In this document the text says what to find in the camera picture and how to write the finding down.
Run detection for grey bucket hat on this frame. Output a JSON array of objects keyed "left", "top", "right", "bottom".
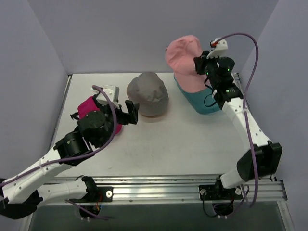
[{"left": 127, "top": 72, "right": 169, "bottom": 115}]

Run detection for magenta baseball cap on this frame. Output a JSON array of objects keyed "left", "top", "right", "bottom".
[{"left": 70, "top": 95, "right": 122, "bottom": 140}]

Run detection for light pink baseball cap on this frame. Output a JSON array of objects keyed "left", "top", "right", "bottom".
[{"left": 165, "top": 35, "right": 206, "bottom": 93}]

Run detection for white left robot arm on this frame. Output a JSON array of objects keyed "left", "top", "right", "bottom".
[{"left": 0, "top": 96, "right": 139, "bottom": 219}]

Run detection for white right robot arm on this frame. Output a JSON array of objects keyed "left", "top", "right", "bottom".
[{"left": 194, "top": 51, "right": 282, "bottom": 199}]

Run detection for teal plastic basket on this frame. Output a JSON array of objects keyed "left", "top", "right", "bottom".
[{"left": 174, "top": 76, "right": 220, "bottom": 115}]

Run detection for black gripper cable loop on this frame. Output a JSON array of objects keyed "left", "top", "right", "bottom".
[{"left": 204, "top": 74, "right": 218, "bottom": 109}]

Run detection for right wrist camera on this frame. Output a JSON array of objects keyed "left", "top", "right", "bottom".
[{"left": 206, "top": 38, "right": 228, "bottom": 59}]

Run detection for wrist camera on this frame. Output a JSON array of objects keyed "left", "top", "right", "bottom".
[
  {"left": 206, "top": 38, "right": 228, "bottom": 59},
  {"left": 91, "top": 85, "right": 120, "bottom": 108}
]

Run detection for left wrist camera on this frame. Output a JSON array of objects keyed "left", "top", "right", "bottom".
[{"left": 91, "top": 85, "right": 120, "bottom": 108}]

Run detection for aluminium mounting rail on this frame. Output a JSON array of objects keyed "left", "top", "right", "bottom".
[{"left": 26, "top": 172, "right": 288, "bottom": 231}]

